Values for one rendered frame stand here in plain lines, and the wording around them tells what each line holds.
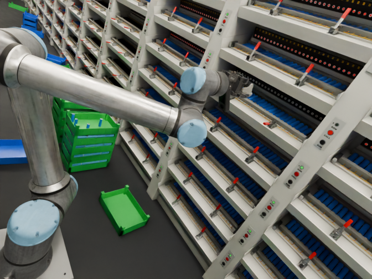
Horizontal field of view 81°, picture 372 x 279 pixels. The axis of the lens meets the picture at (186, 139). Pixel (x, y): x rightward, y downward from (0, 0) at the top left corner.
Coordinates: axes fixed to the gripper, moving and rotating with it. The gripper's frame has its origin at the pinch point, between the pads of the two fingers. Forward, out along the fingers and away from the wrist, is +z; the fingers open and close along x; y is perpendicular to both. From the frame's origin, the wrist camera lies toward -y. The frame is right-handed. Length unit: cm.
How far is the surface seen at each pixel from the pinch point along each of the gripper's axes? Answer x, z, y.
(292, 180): -36.1, 3.2, -20.8
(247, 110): -1.1, 6.5, -8.3
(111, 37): 167, 10, -24
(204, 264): -27, 4, -100
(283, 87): -11.0, 5.9, 8.5
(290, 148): -28.1, 4.5, -10.5
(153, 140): 55, 4, -66
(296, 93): -17.3, 5.8, 8.7
